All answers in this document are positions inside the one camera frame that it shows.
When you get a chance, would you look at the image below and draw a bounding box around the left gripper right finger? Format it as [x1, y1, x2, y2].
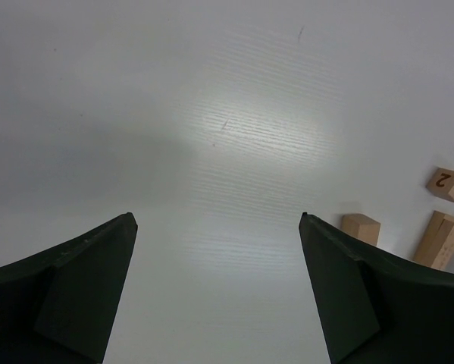
[299, 213, 454, 363]

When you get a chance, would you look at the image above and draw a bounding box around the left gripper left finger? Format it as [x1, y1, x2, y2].
[0, 212, 138, 363]

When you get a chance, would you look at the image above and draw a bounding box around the long wood block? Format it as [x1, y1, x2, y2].
[340, 213, 381, 246]
[412, 210, 454, 271]

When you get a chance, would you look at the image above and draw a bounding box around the small wood cube block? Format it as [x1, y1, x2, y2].
[426, 168, 454, 202]

